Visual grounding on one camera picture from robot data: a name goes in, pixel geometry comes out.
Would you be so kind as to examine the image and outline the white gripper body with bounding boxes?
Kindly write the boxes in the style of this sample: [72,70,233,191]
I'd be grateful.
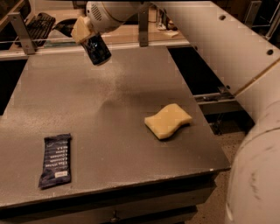
[86,1,150,33]

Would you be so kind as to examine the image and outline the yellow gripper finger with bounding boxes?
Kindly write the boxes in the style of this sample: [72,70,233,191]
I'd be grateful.
[71,16,95,43]

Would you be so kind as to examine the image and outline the blue pepsi can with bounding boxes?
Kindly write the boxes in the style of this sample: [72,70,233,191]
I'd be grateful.
[81,33,111,66]

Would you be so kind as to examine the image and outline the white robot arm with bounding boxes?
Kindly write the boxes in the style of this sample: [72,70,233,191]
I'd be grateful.
[156,1,280,224]

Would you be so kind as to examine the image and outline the black headphones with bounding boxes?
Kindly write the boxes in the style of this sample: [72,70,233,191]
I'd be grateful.
[54,18,77,38]

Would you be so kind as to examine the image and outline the black keyboard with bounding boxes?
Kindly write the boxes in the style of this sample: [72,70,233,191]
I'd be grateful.
[24,12,56,46]

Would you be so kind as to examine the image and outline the cans on back desk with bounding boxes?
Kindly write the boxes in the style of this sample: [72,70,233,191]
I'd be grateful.
[156,8,168,31]

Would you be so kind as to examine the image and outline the yellow sponge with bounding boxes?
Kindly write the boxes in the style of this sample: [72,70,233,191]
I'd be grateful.
[144,103,193,140]

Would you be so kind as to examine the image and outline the dark blue snack bar wrapper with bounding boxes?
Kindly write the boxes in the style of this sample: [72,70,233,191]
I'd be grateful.
[38,134,72,189]

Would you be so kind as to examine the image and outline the grey table drawer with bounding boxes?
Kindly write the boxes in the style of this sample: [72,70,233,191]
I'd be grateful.
[0,174,216,224]

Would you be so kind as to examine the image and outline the middle metal rail bracket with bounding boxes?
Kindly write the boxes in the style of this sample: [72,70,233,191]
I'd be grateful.
[138,10,149,47]

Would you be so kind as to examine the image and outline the metal rail bracket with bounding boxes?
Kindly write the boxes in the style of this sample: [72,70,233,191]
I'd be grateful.
[138,10,149,47]
[8,12,37,55]
[244,0,262,28]

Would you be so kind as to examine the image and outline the left metal rail bracket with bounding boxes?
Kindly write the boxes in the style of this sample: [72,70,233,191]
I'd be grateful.
[8,12,37,55]

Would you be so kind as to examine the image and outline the grey metal shelf bracket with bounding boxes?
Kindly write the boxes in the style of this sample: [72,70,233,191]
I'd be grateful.
[193,86,242,115]

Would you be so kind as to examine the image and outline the right metal rail bracket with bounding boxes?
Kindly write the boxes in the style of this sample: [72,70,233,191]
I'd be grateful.
[244,0,262,28]

